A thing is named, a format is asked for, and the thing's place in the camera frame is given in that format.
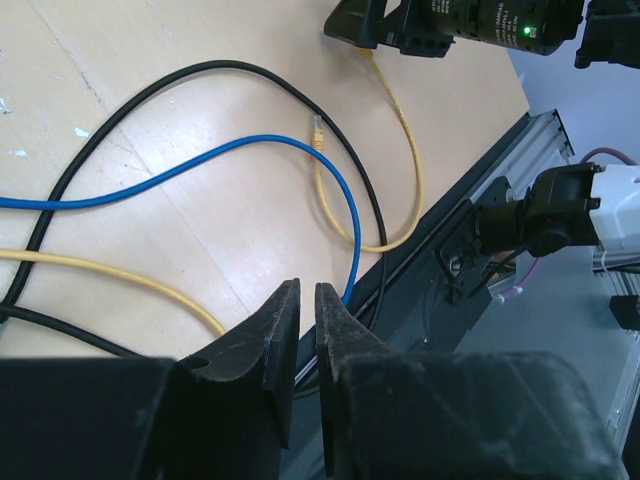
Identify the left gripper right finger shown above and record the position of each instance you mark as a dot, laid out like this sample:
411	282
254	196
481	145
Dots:
340	338

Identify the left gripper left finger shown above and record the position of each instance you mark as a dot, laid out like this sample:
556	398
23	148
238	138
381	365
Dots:
252	366

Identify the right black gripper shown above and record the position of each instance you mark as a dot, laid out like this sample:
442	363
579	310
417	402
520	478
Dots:
429	28

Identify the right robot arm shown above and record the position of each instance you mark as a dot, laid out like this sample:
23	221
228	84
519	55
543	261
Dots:
579	205

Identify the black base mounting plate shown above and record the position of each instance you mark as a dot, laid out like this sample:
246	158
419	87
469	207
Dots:
407	284

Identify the aluminium frame rail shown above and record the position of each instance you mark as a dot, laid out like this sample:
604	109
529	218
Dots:
534	145

